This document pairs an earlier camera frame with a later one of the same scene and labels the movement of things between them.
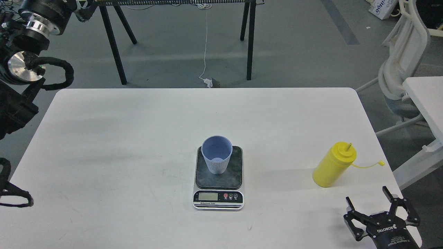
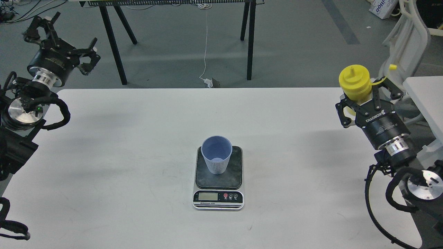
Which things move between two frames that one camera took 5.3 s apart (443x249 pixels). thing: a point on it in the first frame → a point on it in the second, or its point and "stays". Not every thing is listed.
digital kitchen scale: [224, 191] stays
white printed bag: [383, 8] stays
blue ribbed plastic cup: [217, 150] stays
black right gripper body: [389, 232] → [384, 128]
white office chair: [407, 43] stays
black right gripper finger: [358, 233] → [345, 102]
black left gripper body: [51, 16] → [52, 65]
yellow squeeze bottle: [338, 159] → [355, 81]
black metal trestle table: [112, 6] stays
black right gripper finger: [413, 220] → [395, 92]
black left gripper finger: [84, 14] → [86, 68]
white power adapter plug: [209, 82] stays
